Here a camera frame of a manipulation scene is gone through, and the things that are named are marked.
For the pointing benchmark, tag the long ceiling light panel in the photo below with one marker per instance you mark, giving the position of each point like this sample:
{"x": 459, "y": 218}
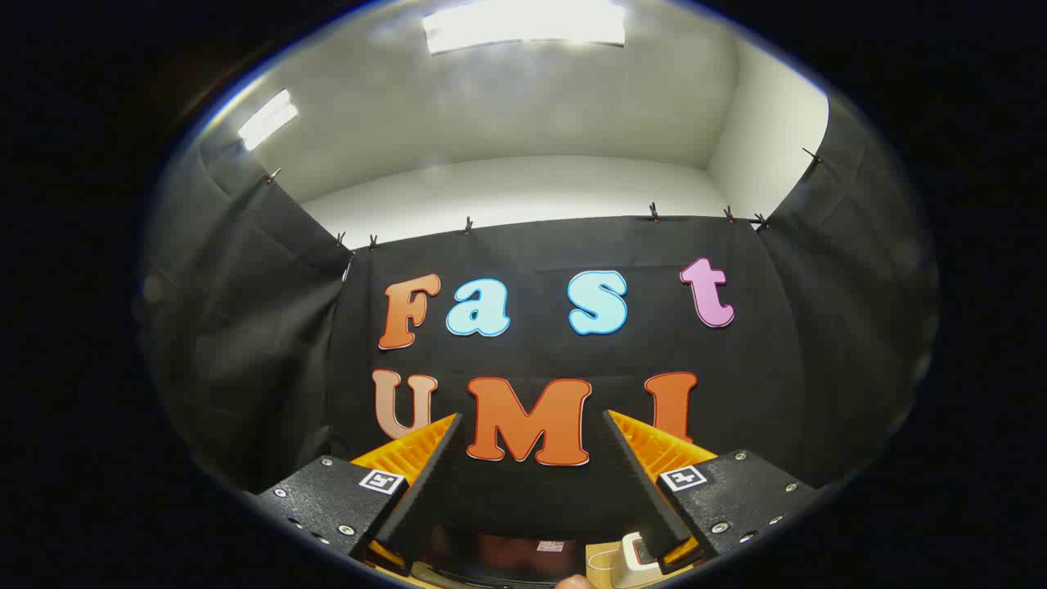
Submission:
{"x": 523, "y": 23}

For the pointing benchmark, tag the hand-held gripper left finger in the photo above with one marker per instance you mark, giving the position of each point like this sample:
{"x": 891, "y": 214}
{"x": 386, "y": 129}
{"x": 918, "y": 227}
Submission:
{"x": 429, "y": 491}

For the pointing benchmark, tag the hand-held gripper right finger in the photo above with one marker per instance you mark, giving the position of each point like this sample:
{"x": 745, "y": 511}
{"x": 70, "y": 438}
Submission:
{"x": 638, "y": 491}

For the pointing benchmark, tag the small ceiling light panel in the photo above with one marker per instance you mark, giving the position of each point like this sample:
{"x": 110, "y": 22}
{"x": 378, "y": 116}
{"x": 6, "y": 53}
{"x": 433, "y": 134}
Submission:
{"x": 267, "y": 119}

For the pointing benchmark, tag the white pop-up toaster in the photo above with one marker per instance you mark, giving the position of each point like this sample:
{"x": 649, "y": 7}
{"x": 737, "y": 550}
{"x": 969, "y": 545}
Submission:
{"x": 631, "y": 564}

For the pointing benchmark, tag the black toaster oven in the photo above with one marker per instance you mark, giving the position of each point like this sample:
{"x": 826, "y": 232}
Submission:
{"x": 507, "y": 556}

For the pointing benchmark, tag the black backdrop cloth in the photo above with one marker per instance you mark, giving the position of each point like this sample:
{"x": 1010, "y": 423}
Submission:
{"x": 540, "y": 245}

